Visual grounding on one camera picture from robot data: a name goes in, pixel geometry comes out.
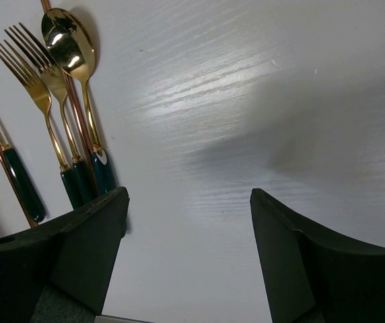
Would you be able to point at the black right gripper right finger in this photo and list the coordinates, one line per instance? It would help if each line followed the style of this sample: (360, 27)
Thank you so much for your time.
(312, 273)

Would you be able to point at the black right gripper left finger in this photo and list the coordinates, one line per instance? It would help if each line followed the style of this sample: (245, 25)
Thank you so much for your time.
(60, 271)

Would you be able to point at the gold spoon green handle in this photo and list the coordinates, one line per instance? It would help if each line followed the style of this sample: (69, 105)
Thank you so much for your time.
(70, 45)

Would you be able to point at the copper chopstick left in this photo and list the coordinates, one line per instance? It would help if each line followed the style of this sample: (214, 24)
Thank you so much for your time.
(30, 221)

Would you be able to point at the copper chopstick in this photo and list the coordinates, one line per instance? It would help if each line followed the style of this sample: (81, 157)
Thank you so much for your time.
(74, 111)
(30, 221)

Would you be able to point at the copper chopstick right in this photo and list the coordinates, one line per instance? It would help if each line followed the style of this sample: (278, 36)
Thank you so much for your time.
(74, 111)

